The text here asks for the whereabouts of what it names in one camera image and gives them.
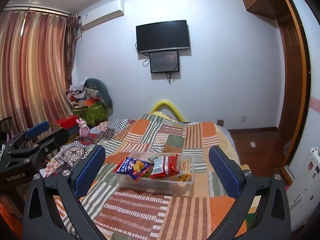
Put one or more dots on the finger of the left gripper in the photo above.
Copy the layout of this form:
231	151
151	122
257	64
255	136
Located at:
29	134
47	142

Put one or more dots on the small wall monitor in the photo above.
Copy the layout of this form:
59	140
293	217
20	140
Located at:
164	62

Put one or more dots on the striped orange curtain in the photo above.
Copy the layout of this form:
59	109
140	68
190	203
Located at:
36	56

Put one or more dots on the large wall television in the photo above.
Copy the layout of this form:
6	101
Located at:
170	35

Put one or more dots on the wooden door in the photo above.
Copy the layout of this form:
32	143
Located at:
297	79

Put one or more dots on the red gift box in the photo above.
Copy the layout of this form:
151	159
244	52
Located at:
67	122

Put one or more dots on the dark blue box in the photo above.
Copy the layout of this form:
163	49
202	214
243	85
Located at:
73	131

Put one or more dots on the pink plush toy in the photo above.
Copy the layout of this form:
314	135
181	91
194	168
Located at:
83	128

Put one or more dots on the patchwork striped bed quilt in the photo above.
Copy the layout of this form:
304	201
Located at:
188	205

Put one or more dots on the red snack packet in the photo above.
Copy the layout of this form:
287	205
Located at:
165	166

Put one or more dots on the green patterned bag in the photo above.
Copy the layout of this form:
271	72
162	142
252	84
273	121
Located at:
94	114

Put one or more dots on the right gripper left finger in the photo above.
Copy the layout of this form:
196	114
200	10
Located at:
41	219

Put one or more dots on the clear plastic storage box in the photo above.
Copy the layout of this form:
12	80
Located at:
166	185

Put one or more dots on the blue snack bag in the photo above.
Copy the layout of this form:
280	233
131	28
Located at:
133	167

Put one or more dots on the grey plush pillow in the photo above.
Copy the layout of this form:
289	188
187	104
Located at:
97	89

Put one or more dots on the green snack packet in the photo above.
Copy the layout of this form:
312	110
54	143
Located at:
151	160

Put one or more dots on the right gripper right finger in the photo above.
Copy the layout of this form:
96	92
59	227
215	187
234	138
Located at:
272	217

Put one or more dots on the white air conditioner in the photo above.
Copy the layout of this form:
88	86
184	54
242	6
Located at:
95	16

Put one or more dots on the clear biscuit stick pack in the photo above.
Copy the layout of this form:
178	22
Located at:
184	168

